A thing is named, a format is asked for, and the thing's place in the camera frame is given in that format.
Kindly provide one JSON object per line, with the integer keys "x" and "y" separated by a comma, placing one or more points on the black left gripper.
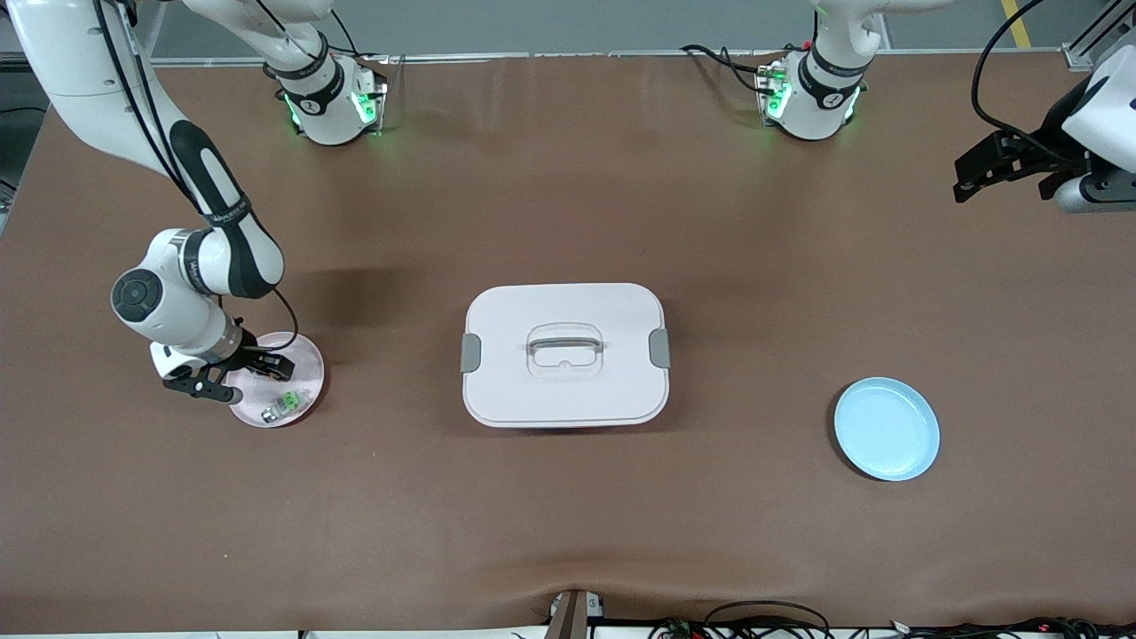
{"x": 1053, "y": 130}

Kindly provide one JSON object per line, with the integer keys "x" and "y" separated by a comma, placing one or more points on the brown table cover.
{"x": 568, "y": 515}

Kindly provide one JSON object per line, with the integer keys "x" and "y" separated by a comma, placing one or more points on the pale pink round plate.
{"x": 297, "y": 390}

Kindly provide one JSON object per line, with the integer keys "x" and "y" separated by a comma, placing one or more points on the white lidded storage box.
{"x": 564, "y": 355}

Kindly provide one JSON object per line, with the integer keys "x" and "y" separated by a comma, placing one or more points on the metal table bracket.
{"x": 572, "y": 612}

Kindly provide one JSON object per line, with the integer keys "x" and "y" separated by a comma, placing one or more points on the light blue round plate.
{"x": 886, "y": 430}

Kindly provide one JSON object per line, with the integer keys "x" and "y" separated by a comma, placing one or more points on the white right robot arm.
{"x": 89, "y": 80}

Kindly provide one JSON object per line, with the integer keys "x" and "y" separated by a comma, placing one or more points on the aluminium frame profile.
{"x": 1096, "y": 35}

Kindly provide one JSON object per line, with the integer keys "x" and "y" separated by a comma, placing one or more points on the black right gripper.
{"x": 248, "y": 358}

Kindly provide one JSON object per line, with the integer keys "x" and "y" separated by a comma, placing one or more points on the green grey switch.
{"x": 287, "y": 404}

